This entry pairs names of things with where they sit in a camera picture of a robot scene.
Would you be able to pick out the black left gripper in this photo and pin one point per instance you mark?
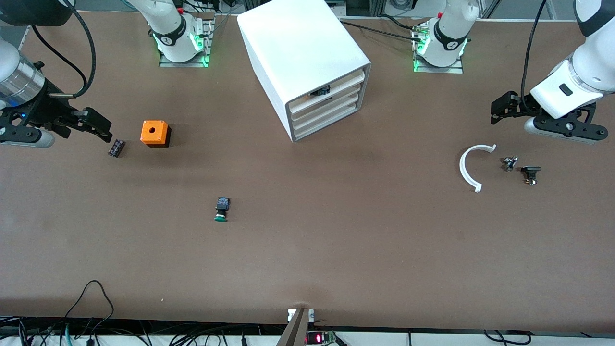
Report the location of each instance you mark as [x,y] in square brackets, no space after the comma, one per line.
[522,106]

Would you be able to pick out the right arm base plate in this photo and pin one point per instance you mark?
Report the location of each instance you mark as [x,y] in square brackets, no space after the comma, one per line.
[210,43]

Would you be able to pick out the orange button box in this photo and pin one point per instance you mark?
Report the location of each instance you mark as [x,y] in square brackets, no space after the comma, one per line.
[153,130]

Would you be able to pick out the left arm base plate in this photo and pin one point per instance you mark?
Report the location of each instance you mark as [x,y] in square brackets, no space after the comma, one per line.
[451,69]

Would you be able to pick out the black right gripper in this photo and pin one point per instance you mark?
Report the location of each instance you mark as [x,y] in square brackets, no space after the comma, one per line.
[42,106]

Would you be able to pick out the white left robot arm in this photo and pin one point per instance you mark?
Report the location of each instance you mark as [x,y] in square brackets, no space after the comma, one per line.
[591,67]

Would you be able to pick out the small black connector block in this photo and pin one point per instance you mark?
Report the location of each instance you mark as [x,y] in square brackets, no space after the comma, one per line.
[116,148]

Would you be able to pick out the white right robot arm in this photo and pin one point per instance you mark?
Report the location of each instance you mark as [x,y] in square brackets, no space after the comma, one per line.
[168,19]

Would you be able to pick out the grey camera mount bar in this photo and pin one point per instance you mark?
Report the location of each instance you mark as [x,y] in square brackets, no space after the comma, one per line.
[295,331]

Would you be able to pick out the green push button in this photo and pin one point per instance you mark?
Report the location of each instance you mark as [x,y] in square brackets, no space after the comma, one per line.
[222,209]

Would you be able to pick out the small silver metal part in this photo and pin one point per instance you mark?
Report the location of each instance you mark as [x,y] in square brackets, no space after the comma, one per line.
[510,164]

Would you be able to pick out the small device with red light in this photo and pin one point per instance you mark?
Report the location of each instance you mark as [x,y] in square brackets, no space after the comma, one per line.
[317,338]

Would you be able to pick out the small black switch part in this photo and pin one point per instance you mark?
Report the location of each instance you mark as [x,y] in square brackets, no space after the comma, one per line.
[530,172]

